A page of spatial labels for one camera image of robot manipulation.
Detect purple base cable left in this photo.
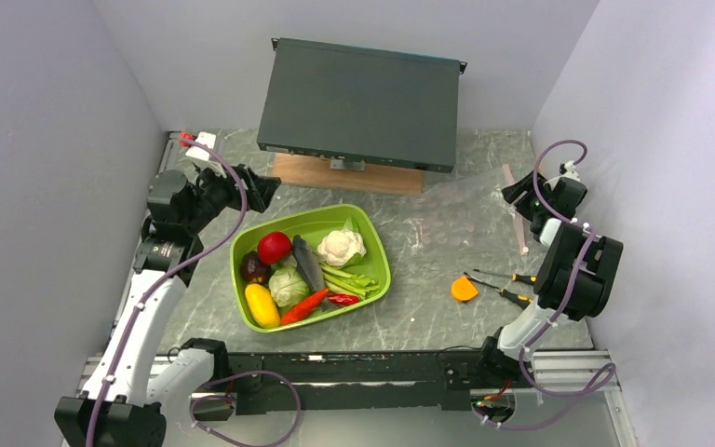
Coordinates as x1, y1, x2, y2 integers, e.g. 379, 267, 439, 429
188, 370, 304, 447

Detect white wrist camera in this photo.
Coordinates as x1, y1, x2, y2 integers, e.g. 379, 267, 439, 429
179, 131, 226, 177
557, 160, 581, 183

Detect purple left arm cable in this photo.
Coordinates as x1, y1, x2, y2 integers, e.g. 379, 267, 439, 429
85, 136, 250, 447

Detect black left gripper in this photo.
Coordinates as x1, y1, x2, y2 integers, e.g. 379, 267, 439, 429
182, 159, 280, 234

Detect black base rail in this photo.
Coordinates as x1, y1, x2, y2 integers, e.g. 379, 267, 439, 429
166, 348, 534, 415

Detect clear pink zip top bag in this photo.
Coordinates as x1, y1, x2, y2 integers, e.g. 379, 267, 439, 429
400, 164, 530, 256

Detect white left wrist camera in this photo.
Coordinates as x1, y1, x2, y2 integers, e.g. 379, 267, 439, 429
179, 131, 226, 177

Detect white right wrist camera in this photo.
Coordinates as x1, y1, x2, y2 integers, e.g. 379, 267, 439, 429
557, 160, 581, 183

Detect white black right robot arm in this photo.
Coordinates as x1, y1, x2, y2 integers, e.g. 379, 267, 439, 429
475, 171, 624, 386

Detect red tomato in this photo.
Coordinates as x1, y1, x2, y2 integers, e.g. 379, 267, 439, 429
256, 231, 292, 264

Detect white cauliflower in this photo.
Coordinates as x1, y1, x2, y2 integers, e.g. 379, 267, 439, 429
317, 229, 367, 267

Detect green plastic tray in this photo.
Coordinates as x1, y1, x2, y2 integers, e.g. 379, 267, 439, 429
229, 204, 391, 333

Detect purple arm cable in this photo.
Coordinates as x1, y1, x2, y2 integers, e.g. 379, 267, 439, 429
516, 140, 618, 400
85, 136, 250, 447

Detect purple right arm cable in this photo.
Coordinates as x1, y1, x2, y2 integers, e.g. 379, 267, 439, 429
516, 140, 618, 400

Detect green celery stalks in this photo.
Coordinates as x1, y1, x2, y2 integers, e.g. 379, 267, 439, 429
319, 263, 380, 299

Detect lower black yellow screwdriver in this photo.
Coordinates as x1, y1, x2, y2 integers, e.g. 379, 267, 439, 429
464, 272, 533, 309

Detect orange red chili pepper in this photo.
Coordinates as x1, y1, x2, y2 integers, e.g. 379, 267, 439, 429
280, 288, 330, 326

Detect green cabbage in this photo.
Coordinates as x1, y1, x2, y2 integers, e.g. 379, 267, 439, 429
268, 266, 310, 307

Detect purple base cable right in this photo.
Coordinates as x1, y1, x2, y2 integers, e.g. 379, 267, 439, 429
474, 363, 618, 432

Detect grey toy fish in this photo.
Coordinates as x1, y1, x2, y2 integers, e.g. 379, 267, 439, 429
291, 235, 326, 292

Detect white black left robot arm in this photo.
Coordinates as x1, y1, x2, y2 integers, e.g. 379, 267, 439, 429
54, 165, 282, 446

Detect orange pumpkin slice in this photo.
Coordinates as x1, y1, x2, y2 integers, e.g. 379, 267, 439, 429
450, 276, 479, 303

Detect yellow bell pepper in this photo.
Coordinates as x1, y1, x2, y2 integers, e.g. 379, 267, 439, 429
245, 283, 281, 329

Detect wooden board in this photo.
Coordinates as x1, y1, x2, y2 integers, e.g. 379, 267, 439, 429
272, 154, 424, 195

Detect dark grey rack device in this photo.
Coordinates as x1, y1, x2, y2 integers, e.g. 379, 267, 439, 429
257, 37, 466, 173

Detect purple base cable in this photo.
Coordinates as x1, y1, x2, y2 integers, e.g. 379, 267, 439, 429
188, 370, 304, 447
474, 363, 618, 432

